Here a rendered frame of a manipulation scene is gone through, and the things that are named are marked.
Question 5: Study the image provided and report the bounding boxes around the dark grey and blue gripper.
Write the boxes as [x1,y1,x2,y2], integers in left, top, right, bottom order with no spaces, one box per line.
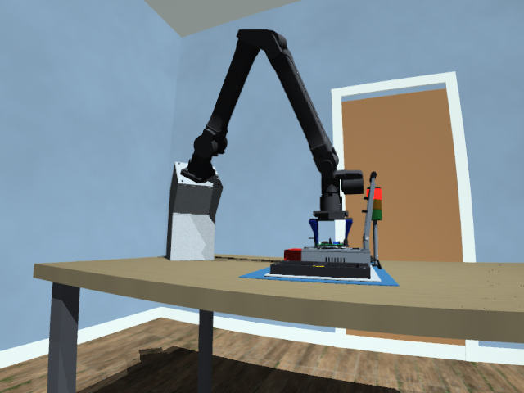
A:
[309,193,353,244]

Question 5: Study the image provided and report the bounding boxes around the red bin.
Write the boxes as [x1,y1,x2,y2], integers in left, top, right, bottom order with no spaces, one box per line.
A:
[284,248,301,260]

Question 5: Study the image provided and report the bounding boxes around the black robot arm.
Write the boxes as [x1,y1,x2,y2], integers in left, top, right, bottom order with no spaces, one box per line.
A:
[180,29,364,197]

